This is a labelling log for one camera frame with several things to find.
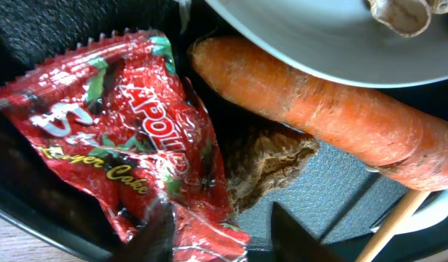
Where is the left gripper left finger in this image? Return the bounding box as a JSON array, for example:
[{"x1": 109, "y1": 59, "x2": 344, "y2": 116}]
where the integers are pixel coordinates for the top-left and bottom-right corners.
[{"x1": 110, "y1": 204, "x2": 175, "y2": 262}]

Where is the wooden chopstick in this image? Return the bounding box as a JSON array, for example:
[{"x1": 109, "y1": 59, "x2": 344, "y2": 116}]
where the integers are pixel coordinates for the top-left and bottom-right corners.
[{"x1": 355, "y1": 190, "x2": 430, "y2": 262}]

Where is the grey plate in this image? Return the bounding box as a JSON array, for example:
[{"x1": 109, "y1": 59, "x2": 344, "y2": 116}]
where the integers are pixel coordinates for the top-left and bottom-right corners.
[{"x1": 206, "y1": 0, "x2": 448, "y2": 88}]

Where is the brown food chunk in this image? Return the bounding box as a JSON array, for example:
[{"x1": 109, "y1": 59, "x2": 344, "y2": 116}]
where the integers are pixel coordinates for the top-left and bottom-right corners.
[{"x1": 222, "y1": 126, "x2": 320, "y2": 215}]

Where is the nut shells pile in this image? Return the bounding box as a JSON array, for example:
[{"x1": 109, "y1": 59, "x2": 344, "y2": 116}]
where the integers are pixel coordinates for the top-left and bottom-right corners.
[{"x1": 363, "y1": 0, "x2": 448, "y2": 38}]

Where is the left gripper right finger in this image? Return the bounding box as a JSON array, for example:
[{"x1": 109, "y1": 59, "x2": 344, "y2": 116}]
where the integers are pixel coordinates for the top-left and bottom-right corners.
[{"x1": 270, "y1": 202, "x2": 342, "y2": 262}]

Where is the orange carrot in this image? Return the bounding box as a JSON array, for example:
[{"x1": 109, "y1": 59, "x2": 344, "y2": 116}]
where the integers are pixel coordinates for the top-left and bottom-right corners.
[{"x1": 189, "y1": 36, "x2": 448, "y2": 191}]

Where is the red snack wrapper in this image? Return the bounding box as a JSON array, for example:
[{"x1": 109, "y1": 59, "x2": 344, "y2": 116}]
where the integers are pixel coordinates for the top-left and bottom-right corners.
[{"x1": 0, "y1": 30, "x2": 250, "y2": 261}]

